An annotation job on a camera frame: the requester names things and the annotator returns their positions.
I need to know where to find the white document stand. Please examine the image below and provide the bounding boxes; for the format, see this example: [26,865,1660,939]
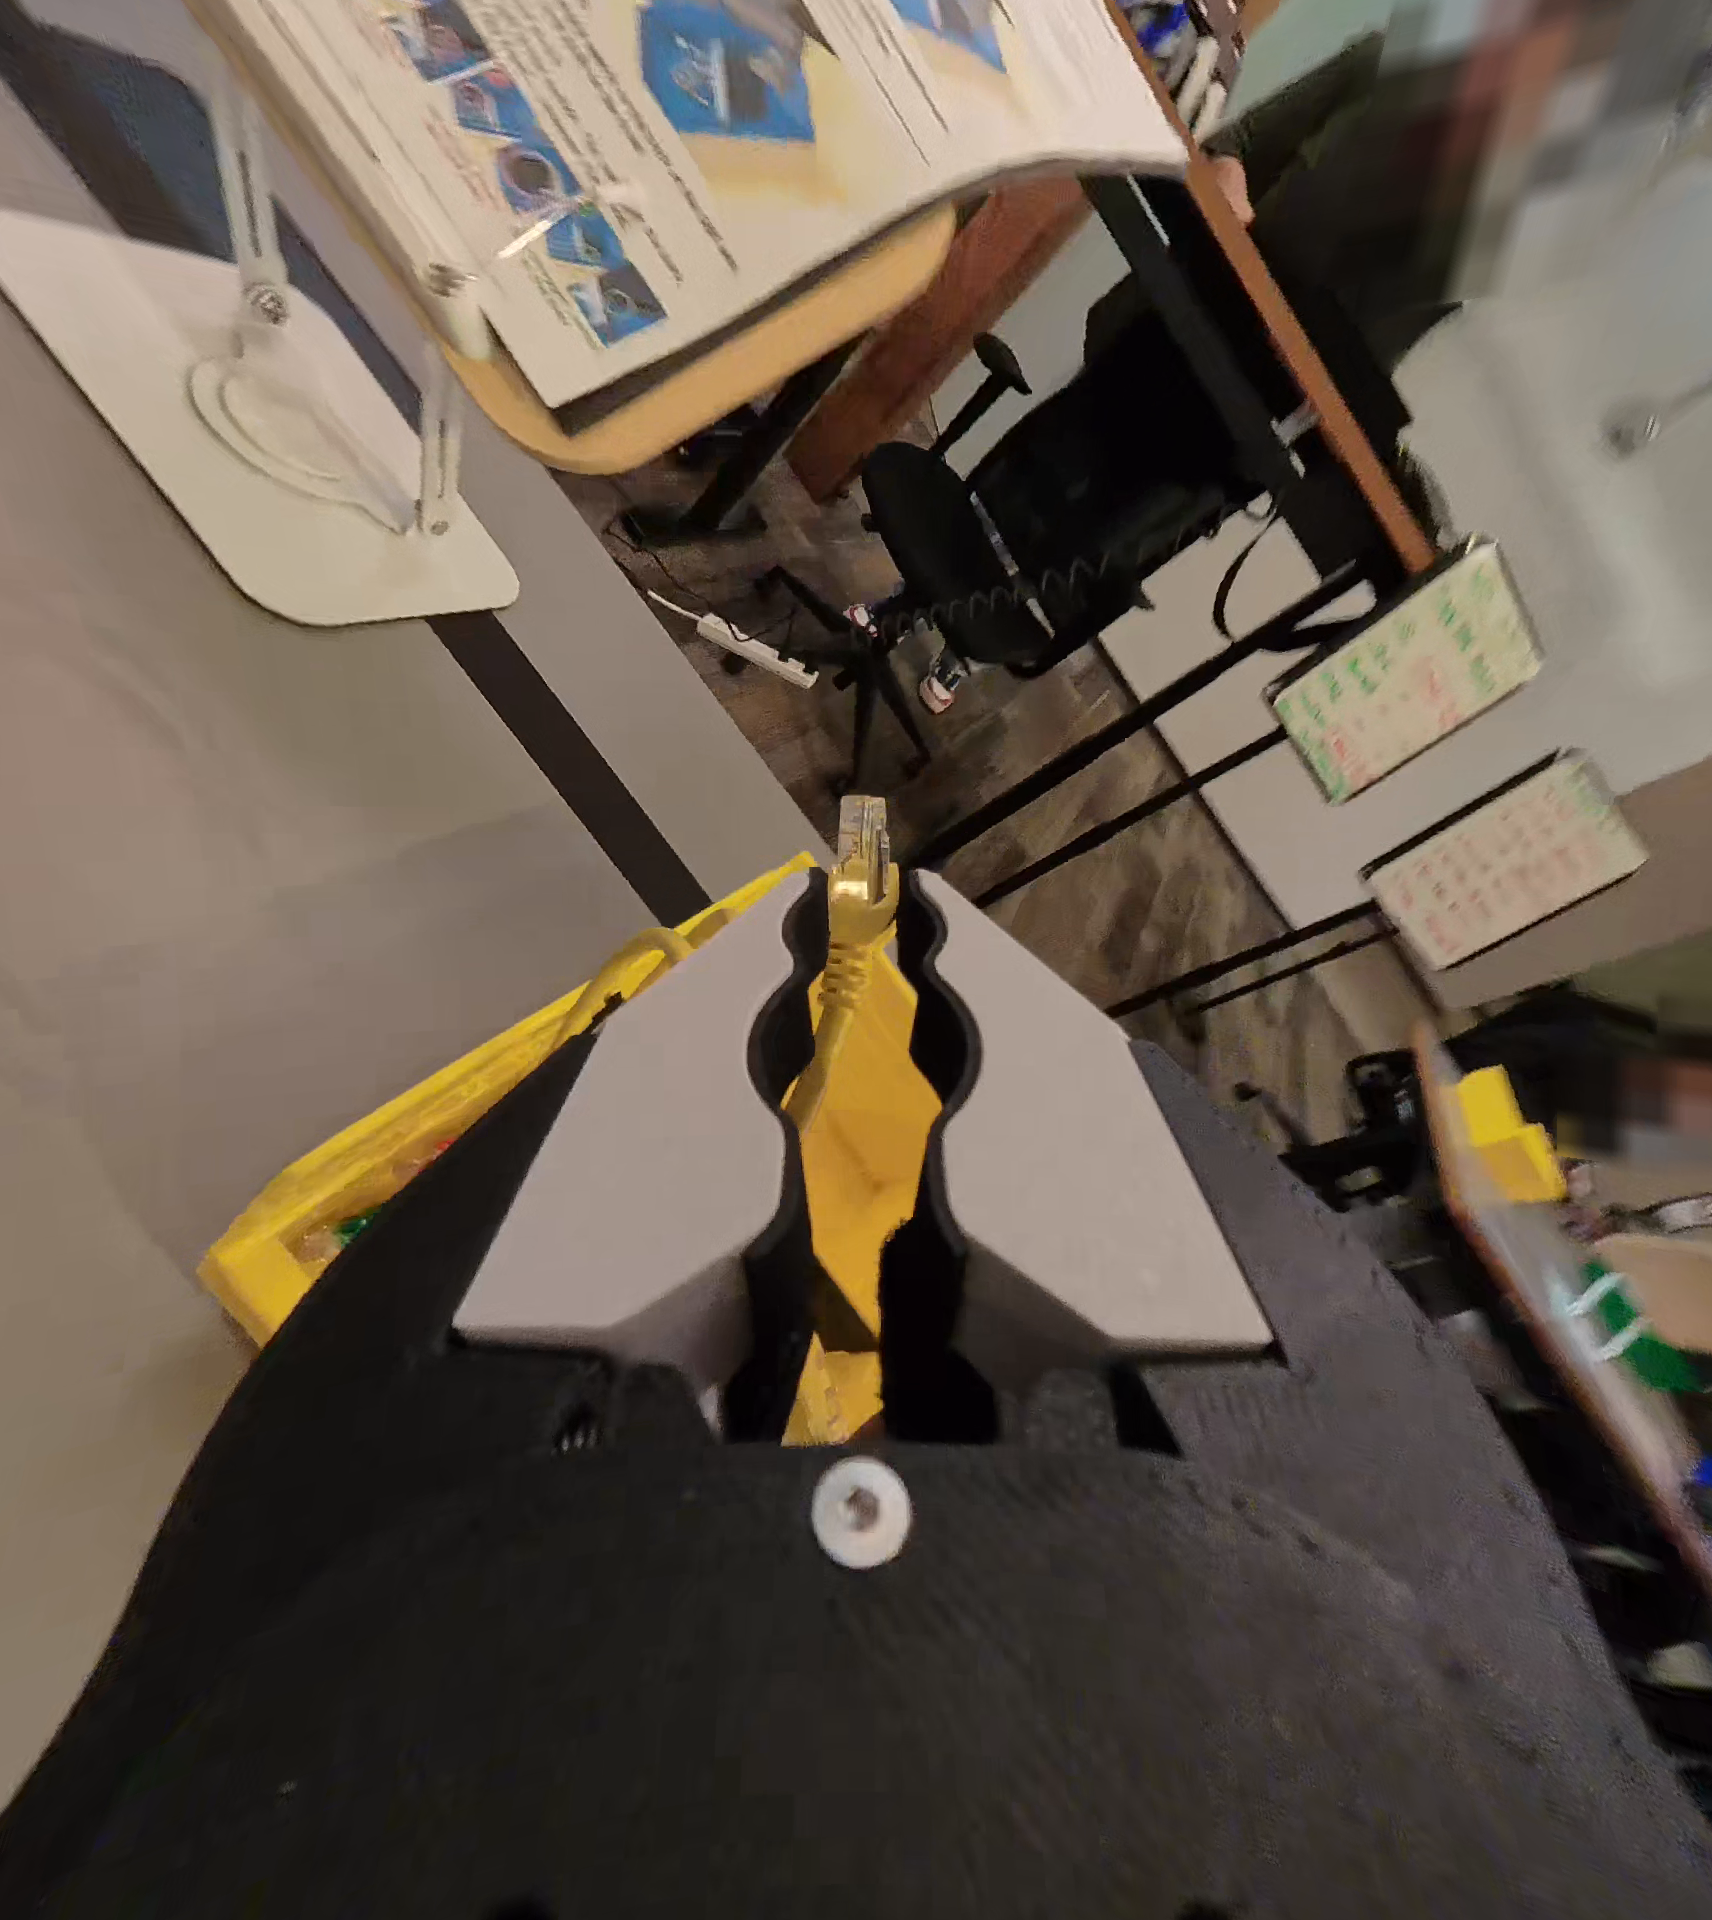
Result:
[0,66,520,629]

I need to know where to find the white printed board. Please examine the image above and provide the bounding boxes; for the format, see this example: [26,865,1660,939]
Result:
[1269,535,1549,808]
[1362,750,1655,974]

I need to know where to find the instruction sheet on stand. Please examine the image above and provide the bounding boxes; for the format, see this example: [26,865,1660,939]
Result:
[450,202,959,475]

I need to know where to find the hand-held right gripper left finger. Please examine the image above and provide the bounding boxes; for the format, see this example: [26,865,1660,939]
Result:
[450,865,837,1446]

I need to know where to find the yellow ethernet cable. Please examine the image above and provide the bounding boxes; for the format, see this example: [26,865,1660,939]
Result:
[557,792,900,1158]

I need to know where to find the yellow plastic bin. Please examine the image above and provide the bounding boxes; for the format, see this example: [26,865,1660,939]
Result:
[1452,1068,1566,1206]
[197,852,957,1449]

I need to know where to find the black office chair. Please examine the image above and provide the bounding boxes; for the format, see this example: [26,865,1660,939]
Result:
[856,291,1256,774]

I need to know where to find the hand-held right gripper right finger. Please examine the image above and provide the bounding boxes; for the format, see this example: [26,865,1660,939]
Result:
[875,865,1278,1446]

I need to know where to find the brown wooden desk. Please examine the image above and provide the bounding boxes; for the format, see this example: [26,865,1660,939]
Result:
[793,0,1444,572]

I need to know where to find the white power strip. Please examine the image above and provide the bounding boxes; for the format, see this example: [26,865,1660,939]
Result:
[646,587,825,692]

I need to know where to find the printed instruction sheet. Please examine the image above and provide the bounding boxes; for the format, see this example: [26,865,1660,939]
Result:
[188,0,1192,409]

